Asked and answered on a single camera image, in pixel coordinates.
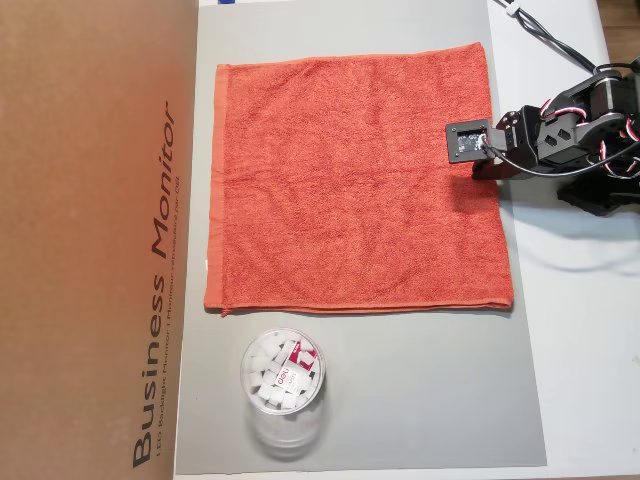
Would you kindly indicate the black square wrist camera module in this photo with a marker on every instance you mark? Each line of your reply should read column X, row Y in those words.
column 467, row 141

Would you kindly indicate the orange terry towel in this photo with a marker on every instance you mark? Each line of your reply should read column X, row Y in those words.
column 350, row 175

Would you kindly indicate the white eraser cubes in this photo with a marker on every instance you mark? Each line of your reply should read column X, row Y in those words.
column 265, row 392

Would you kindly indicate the brown Business Monitor cardboard box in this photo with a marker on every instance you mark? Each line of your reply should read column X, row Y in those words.
column 85, row 225

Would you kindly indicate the red white deli packet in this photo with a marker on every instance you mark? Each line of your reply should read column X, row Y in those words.
column 295, row 370

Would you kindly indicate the grey desk mat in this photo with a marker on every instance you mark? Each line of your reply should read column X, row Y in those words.
column 400, row 390

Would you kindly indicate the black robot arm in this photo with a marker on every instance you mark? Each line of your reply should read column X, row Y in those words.
column 595, row 135

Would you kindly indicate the clear plastic jar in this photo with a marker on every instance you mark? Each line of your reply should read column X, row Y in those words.
column 282, row 430

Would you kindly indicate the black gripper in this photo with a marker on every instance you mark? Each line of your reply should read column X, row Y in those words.
column 510, row 121

